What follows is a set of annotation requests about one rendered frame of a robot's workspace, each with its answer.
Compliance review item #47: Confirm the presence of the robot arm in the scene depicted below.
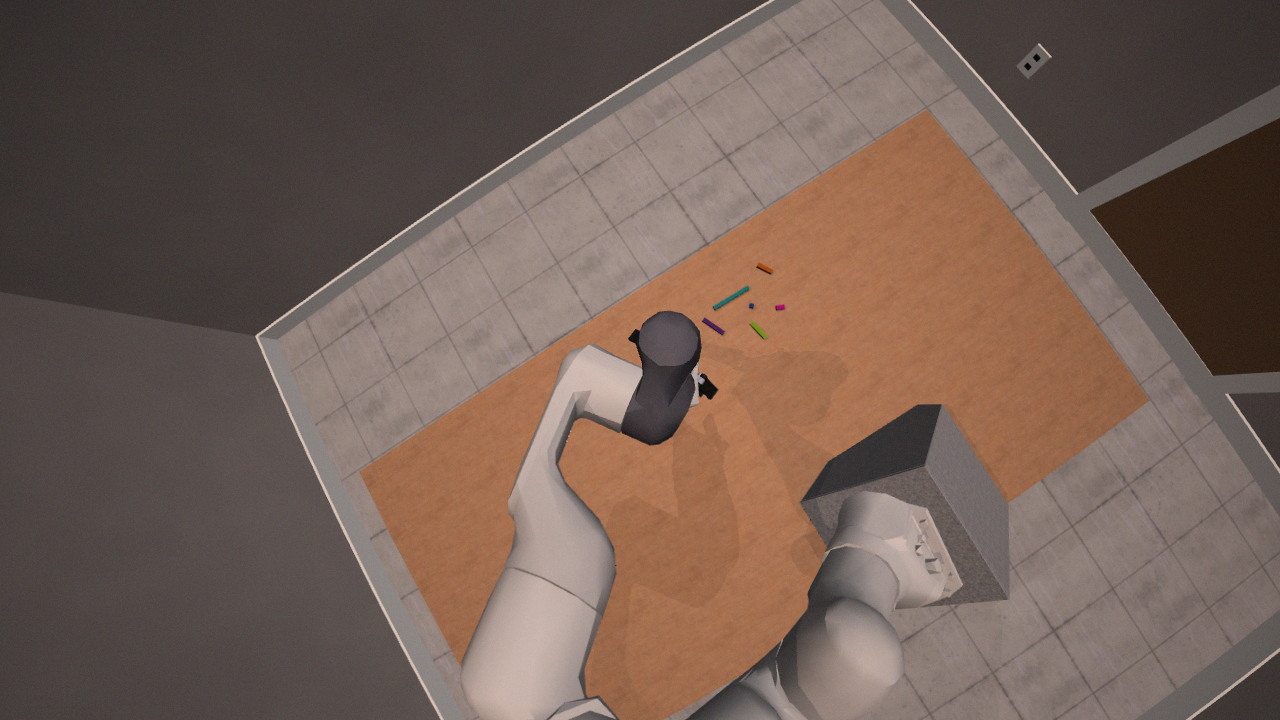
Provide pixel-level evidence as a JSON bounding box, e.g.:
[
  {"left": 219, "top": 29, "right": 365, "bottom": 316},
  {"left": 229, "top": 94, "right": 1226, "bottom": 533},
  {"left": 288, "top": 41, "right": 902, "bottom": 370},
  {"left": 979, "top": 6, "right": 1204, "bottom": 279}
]
[{"left": 461, "top": 311, "right": 963, "bottom": 720}]

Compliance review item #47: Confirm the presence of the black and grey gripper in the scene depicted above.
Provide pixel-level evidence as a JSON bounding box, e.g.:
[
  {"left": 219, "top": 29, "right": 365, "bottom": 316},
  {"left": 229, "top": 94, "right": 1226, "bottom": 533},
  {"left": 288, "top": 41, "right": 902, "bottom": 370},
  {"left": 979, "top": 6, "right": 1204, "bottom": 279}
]
[{"left": 628, "top": 329, "right": 718, "bottom": 398}]

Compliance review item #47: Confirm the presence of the turquoise rod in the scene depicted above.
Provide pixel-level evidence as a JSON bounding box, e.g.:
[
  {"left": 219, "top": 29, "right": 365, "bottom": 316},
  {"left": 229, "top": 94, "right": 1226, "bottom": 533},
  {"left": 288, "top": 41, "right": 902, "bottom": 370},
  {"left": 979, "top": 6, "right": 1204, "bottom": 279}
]
[{"left": 713, "top": 286, "right": 750, "bottom": 311}]

